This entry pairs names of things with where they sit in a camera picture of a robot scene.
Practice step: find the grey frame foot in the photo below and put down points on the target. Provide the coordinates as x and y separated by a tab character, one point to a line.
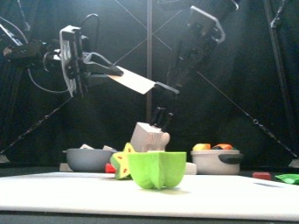
294	163
3	159

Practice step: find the small red toy piece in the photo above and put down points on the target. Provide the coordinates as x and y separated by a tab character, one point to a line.
110	168

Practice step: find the orange toy food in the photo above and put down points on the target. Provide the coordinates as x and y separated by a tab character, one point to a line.
222	146

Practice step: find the slanted metal frame pole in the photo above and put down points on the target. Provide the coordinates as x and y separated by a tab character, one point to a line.
281	73

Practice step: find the vertical metal frame pole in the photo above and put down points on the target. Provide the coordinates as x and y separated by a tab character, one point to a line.
149	43

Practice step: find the white toy block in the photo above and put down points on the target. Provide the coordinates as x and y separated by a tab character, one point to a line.
192	168

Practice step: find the red toy block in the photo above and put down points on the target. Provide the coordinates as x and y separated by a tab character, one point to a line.
262	176

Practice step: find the grey bowl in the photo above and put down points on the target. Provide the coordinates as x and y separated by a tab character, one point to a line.
87	160

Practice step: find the wooden toy knife block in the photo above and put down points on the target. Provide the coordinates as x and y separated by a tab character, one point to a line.
150	140

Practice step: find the white toy food piece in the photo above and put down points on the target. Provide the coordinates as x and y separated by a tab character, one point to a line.
86	146
109	148

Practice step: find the green toy leaf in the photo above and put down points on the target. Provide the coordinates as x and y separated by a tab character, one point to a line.
289	178

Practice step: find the white cutting board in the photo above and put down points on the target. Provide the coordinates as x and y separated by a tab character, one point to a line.
147	201

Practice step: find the green starfruit toy piece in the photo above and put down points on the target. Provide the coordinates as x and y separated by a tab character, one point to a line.
158	169

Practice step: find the yellow starfruit slice toy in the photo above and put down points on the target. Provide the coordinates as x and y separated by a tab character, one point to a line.
122	163

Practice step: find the yellow toy food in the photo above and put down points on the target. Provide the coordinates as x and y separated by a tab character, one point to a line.
202	146

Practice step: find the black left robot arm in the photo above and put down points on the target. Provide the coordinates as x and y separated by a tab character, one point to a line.
27	51

